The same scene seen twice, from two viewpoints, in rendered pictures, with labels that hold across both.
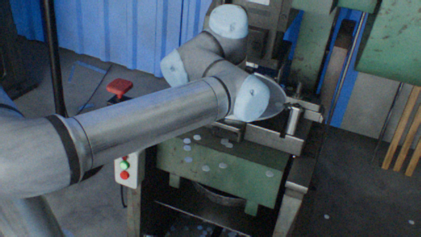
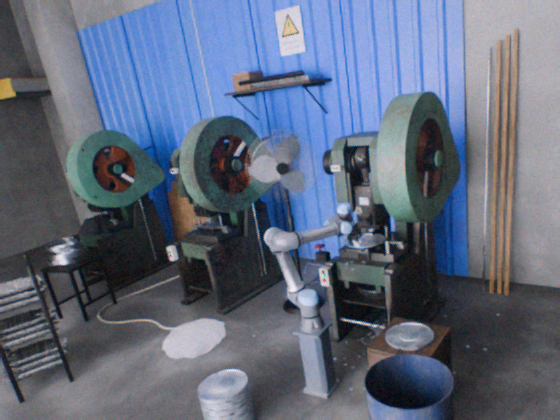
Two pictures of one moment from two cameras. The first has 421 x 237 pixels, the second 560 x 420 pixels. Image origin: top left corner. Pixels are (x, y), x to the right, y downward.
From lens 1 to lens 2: 1.99 m
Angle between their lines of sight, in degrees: 22
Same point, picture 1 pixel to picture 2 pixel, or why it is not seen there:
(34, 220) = (291, 268)
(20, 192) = (288, 246)
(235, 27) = (343, 210)
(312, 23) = not seen: hidden behind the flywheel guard
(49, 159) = (294, 238)
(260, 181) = (377, 274)
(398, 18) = (387, 199)
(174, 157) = (344, 272)
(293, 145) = (389, 258)
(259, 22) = (367, 211)
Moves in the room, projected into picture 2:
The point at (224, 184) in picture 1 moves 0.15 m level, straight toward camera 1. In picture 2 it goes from (365, 279) to (359, 289)
